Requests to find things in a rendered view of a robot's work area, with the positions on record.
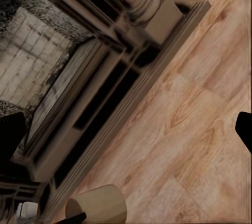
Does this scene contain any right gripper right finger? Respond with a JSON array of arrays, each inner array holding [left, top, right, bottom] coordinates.
[[235, 111, 252, 154]]

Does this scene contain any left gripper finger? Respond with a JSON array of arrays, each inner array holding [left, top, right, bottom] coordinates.
[[57, 213, 87, 224]]

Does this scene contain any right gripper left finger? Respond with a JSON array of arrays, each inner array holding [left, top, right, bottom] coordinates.
[[0, 112, 27, 174]]

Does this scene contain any pillar candle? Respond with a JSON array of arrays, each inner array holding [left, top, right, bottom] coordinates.
[[66, 185, 128, 224]]

